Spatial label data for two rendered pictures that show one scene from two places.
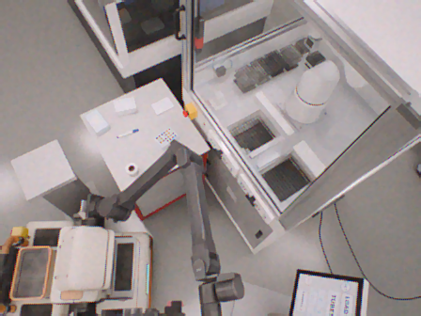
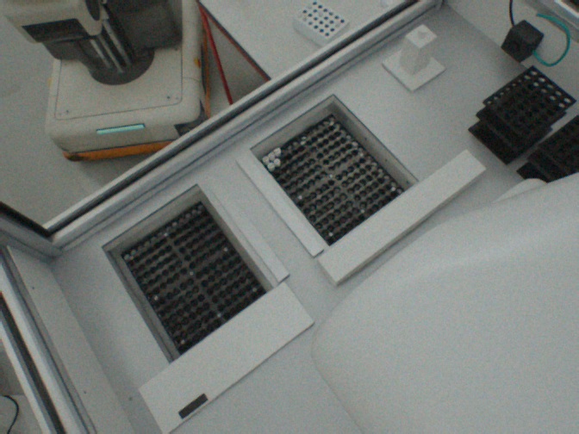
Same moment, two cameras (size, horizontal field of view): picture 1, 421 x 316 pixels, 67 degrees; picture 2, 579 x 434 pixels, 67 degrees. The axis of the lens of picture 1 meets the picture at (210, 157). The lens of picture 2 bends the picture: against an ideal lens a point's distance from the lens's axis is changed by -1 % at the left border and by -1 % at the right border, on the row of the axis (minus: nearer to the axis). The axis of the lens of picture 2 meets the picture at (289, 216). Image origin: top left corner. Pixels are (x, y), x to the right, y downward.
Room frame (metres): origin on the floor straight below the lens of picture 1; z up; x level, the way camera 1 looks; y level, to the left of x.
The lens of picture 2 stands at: (0.92, -0.61, 1.65)
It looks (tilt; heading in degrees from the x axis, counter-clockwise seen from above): 68 degrees down; 103
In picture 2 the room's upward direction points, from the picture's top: 11 degrees counter-clockwise
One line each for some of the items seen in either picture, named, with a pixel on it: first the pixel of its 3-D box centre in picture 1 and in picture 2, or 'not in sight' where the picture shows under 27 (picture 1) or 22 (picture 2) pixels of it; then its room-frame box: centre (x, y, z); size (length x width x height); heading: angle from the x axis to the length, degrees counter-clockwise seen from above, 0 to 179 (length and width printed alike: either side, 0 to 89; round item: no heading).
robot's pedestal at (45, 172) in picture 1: (65, 189); not in sight; (0.59, 0.95, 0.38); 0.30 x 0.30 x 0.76; 40
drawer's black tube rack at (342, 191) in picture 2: not in sight; (331, 182); (0.92, -0.22, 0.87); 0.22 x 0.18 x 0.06; 130
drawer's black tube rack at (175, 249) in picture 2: not in sight; (196, 277); (0.68, -0.42, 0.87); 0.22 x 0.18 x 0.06; 130
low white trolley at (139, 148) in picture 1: (150, 157); not in sight; (0.92, 0.43, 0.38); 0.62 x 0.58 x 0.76; 40
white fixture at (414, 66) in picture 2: not in sight; (417, 49); (1.07, 0.00, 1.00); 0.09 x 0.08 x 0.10; 130
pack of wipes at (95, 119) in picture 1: (97, 121); not in sight; (0.93, 0.72, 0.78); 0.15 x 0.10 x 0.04; 46
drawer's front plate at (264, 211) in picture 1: (255, 198); not in sight; (0.55, -0.27, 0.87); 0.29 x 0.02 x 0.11; 40
